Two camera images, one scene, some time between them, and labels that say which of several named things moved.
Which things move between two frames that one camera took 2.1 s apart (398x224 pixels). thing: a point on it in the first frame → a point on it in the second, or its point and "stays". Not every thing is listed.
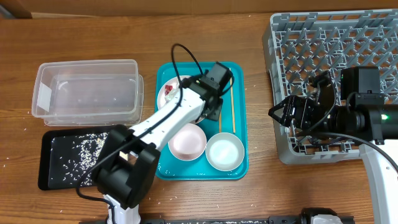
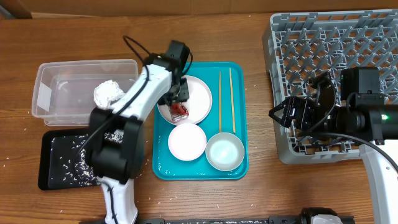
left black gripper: x=214 y=112 → x=183 y=93
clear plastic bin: x=87 y=93 stays
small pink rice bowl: x=189 y=144 stays
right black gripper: x=302 y=103 stays
